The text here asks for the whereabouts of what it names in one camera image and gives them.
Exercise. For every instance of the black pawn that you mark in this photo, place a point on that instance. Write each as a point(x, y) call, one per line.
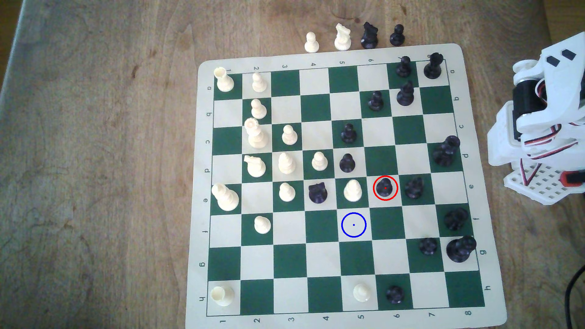
point(403, 67)
point(347, 163)
point(428, 246)
point(397, 36)
point(395, 295)
point(348, 134)
point(376, 102)
point(385, 188)

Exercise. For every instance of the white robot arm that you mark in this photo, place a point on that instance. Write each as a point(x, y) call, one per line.
point(560, 87)

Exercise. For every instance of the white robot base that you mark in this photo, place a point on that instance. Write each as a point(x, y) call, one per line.
point(500, 141)

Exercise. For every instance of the white bishop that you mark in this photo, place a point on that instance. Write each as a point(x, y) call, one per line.
point(286, 163)

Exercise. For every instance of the white knight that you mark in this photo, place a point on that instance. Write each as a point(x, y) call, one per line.
point(342, 38)
point(255, 167)

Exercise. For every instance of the black knight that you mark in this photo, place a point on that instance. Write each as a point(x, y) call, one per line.
point(369, 36)
point(414, 188)
point(318, 193)

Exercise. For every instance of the white queen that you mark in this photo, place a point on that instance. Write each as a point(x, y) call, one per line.
point(256, 135)

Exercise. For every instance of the white pawn e5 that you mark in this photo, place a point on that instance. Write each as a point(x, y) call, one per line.
point(352, 191)

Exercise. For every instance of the white king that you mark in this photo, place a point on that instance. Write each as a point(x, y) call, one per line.
point(225, 198)

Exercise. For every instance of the green and cream chessboard mat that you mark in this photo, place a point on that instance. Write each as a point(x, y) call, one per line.
point(320, 265)

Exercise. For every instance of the white rook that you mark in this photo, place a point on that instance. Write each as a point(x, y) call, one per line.
point(224, 80)
point(222, 295)

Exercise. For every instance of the black bishop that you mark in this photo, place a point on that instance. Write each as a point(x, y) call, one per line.
point(405, 94)
point(456, 219)

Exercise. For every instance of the black queen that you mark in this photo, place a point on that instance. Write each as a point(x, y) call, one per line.
point(444, 151)

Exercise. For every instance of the black rook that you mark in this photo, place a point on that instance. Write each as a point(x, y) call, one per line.
point(433, 66)

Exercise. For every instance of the black king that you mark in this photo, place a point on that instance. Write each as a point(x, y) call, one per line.
point(460, 249)

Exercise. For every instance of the red and black clamp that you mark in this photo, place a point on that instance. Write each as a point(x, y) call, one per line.
point(573, 178)

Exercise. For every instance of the white perforated base plate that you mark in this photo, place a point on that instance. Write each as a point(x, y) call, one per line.
point(544, 185)

